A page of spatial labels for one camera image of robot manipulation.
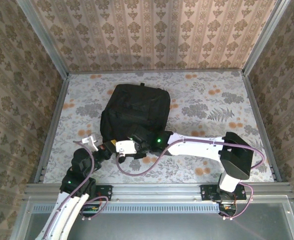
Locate black backpack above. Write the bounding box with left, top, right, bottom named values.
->
left=99, top=82, right=173, bottom=145

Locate small black controller board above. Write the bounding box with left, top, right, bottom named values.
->
left=218, top=202, right=238, bottom=217
left=79, top=203, right=100, bottom=218

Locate grey metal sheet panel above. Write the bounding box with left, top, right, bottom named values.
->
left=10, top=196, right=294, bottom=240

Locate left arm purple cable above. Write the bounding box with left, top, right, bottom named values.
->
left=40, top=139, right=107, bottom=240

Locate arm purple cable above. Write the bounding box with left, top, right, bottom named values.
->
left=116, top=136, right=265, bottom=221
left=40, top=139, right=107, bottom=240

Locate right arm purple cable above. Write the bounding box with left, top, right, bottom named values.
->
left=116, top=136, right=265, bottom=221

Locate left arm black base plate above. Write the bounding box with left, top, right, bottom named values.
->
left=68, top=184, right=113, bottom=202

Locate left aluminium side rail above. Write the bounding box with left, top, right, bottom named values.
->
left=33, top=73, right=70, bottom=185

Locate aluminium side rail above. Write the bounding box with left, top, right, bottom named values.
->
left=241, top=71, right=283, bottom=183
left=33, top=73, right=70, bottom=185

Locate aluminium frame rail with bases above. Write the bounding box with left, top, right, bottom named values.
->
left=23, top=181, right=294, bottom=203

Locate grey slotted cable duct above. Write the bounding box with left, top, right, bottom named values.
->
left=28, top=202, right=237, bottom=214

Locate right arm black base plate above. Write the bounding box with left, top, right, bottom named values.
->
left=200, top=184, right=247, bottom=202

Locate thin aluminium wall rail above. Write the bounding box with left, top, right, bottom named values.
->
left=67, top=69, right=244, bottom=75

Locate right aluminium side rail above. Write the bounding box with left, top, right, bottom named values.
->
left=241, top=71, right=283, bottom=183

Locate left aluminium corner post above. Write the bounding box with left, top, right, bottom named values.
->
left=15, top=0, right=70, bottom=79

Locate aluminium corner post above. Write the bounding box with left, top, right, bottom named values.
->
left=241, top=0, right=292, bottom=77
left=15, top=0, right=70, bottom=79

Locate right aluminium corner post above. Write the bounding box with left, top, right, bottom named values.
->
left=241, top=0, right=292, bottom=77

